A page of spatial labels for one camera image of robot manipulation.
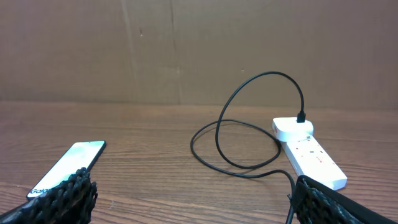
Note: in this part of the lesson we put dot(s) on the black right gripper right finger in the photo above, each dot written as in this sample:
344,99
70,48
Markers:
313,202

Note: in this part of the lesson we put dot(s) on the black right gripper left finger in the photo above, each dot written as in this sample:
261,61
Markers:
71,201

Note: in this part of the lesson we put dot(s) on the cardboard backdrop panel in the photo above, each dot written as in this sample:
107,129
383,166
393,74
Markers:
343,54

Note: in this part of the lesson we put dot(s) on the white power strip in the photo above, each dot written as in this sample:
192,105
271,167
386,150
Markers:
309,158

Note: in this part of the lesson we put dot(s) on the white charger plug adapter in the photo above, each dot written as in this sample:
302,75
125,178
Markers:
287,129

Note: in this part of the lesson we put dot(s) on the Samsung Galaxy smartphone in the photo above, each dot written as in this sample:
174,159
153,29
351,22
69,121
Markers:
79,155

